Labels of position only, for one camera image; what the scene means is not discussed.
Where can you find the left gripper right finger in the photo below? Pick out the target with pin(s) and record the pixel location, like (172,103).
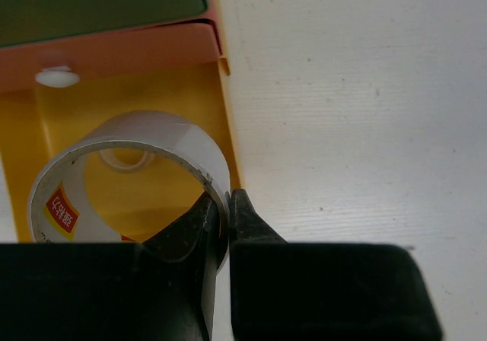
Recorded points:
(284,290)

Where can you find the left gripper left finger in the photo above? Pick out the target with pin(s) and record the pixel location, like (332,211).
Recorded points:
(162,289)

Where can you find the large white tape roll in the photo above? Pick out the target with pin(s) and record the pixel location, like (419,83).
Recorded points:
(58,208)

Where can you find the yellow cardboard box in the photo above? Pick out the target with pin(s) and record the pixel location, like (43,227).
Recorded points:
(39,123)

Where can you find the orange cardboard box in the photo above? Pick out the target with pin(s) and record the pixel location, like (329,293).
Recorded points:
(66,61)

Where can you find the green drawer box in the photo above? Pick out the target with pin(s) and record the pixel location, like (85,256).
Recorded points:
(29,21)

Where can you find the small clear tape roll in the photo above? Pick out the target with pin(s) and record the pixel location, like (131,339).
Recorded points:
(125,160)

